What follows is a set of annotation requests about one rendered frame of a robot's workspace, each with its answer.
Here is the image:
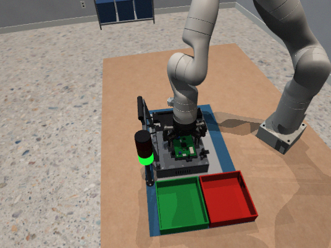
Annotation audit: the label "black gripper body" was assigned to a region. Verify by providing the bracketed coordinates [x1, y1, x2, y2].
[172, 118, 197, 136]

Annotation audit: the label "green circuit board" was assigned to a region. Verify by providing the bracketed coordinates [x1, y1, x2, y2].
[173, 135, 196, 158]

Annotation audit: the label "green open tray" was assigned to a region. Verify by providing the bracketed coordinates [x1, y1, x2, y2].
[155, 176, 209, 235]

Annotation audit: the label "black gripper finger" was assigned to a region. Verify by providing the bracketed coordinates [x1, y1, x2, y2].
[187, 120, 206, 145]
[162, 125, 183, 148]

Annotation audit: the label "red bin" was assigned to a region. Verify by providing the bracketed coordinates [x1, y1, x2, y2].
[199, 170, 258, 228]

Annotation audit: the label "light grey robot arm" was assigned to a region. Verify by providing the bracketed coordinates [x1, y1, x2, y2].
[167, 0, 331, 134]

